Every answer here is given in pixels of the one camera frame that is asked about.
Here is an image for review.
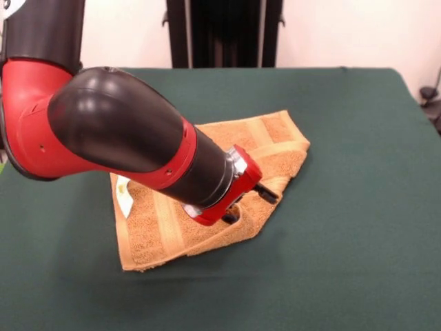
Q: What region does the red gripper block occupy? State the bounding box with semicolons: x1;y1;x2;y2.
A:
187;144;280;228

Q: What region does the orange-tan terry towel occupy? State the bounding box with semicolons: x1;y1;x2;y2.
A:
109;110;311;273

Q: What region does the dark green table cloth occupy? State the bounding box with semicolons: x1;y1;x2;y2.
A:
0;67;441;331

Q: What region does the dark tripod base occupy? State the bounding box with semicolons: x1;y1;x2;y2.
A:
418;86;441;136

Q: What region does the black robot pedestal stand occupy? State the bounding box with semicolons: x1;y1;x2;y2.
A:
160;0;287;68

